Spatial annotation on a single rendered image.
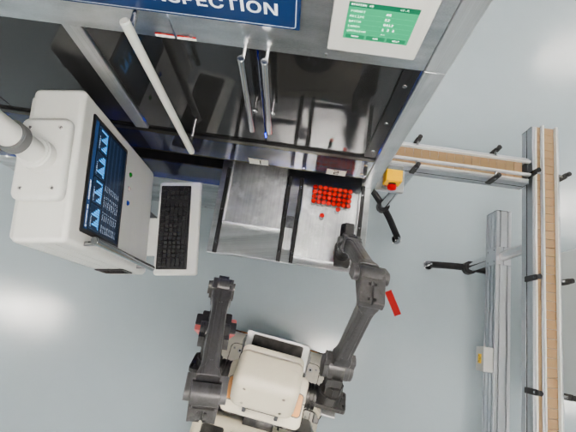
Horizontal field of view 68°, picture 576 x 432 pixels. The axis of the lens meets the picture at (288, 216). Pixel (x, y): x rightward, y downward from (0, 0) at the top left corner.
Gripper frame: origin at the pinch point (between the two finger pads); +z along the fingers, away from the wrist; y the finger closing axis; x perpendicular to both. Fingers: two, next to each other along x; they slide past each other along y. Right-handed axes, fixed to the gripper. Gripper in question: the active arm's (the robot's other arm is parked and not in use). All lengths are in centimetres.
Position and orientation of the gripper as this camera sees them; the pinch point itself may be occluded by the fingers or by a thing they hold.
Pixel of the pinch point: (339, 261)
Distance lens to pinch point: 190.3
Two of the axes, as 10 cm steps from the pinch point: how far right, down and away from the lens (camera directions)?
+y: 1.5, -9.1, 3.9
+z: -0.3, 3.9, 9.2
